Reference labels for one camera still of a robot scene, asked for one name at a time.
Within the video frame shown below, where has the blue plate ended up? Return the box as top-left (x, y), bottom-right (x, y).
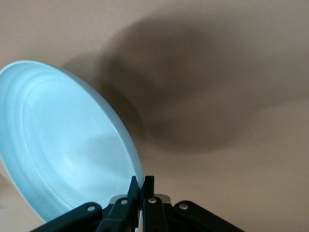
top-left (0, 59), bottom-right (145, 228)

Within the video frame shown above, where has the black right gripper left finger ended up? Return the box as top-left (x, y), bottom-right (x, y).
top-left (31, 175), bottom-right (140, 232)

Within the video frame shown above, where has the brown table cover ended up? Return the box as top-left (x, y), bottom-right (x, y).
top-left (0, 0), bottom-right (309, 232)

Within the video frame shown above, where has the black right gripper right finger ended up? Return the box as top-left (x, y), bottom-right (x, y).
top-left (141, 175), bottom-right (244, 232)

